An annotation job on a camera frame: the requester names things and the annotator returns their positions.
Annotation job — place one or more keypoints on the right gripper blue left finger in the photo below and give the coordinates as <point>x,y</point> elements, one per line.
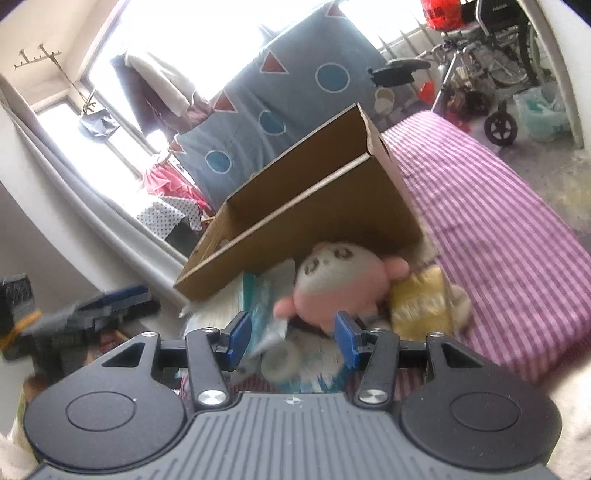
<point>209,353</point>

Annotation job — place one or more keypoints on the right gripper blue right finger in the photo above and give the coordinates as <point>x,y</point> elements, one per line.
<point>372,352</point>

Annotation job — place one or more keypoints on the white tape roll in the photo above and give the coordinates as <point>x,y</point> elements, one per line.
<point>281,362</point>

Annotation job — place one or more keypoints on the cotton swab packet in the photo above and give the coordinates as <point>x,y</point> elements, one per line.
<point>267,331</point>

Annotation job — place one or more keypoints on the pink plush doll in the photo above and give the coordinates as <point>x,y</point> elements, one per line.
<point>340,277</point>

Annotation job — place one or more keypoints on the blue white book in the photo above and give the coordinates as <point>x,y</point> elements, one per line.
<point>323,370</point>

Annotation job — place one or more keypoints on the yellow snack packet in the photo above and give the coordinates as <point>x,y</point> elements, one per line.
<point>427,302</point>

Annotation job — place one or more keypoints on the polka dot cloth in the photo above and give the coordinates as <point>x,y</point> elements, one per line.
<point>163,214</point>

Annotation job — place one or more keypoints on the pink checkered tablecloth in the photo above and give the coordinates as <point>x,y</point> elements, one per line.
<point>525,272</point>

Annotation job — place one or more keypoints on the brown cardboard box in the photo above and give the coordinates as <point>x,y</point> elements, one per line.
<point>340,183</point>

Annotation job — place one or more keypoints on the white curtain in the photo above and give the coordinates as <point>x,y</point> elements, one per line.
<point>151,257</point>

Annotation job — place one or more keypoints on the blue patterned hanging sheet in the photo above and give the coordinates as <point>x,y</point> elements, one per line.
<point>302,79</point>

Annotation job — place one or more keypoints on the wheelchair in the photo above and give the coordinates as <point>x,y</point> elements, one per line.
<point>493,55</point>

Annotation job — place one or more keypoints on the red plastic bag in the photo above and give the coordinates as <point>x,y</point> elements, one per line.
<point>443,15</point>

